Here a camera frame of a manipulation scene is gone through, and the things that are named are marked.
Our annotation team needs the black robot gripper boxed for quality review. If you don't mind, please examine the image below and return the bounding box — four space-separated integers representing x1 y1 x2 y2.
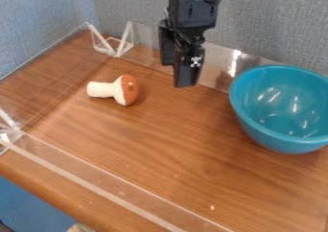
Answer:
160 0 223 87

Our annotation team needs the white brown toy mushroom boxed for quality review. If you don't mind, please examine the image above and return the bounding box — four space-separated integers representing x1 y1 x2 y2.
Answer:
88 74 140 105

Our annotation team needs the blue plastic bowl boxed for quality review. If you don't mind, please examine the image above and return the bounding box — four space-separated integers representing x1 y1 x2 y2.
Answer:
229 65 328 154

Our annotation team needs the clear acrylic back barrier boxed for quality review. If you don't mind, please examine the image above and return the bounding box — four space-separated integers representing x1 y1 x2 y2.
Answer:
128 19 328 95

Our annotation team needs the clear acrylic barrier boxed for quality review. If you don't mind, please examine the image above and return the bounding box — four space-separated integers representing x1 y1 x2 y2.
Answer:
0 131 233 232
128 19 328 95
0 21 88 81

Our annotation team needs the clear acrylic left barrier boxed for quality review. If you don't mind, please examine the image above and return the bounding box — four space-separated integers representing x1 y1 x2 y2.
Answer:
0 21 88 81

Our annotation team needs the clear acrylic front barrier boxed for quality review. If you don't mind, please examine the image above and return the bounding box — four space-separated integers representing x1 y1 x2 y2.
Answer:
0 131 233 232

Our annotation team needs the clear acrylic left bracket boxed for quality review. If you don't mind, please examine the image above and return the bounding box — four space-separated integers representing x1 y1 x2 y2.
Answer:
0 108 22 156

